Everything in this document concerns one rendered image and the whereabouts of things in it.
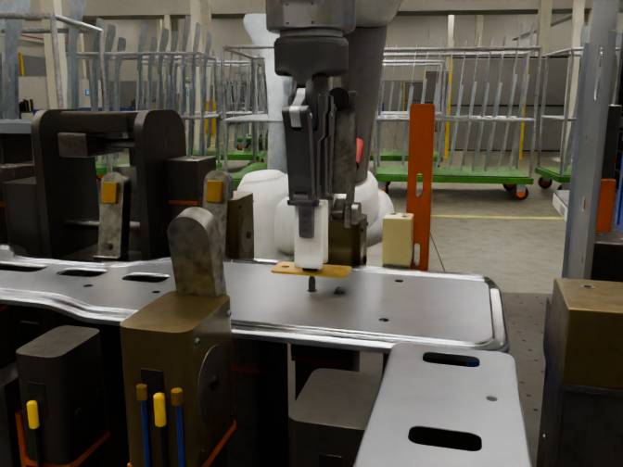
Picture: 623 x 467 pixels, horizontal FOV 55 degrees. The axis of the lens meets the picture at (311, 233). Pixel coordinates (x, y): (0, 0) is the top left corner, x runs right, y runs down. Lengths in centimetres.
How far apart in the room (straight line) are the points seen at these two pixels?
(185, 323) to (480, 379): 22
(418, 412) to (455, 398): 4
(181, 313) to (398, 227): 35
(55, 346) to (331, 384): 25
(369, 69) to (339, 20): 66
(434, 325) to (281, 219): 88
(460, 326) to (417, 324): 4
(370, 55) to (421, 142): 50
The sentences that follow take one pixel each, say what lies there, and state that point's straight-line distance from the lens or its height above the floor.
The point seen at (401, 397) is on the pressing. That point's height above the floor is 100.
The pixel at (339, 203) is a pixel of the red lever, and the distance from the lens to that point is 79.
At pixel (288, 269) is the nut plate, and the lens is 66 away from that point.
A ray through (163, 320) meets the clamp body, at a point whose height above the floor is 104.
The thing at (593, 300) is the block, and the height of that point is 106.
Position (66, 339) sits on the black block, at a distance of 61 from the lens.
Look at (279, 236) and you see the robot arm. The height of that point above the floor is 89.
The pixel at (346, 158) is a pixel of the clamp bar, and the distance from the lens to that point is 78.
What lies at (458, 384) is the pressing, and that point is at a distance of 47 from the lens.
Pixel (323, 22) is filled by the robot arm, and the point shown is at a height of 128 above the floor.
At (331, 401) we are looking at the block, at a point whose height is 98.
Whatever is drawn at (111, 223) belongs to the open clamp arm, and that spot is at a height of 103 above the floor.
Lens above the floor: 121
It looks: 13 degrees down
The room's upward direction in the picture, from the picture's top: straight up
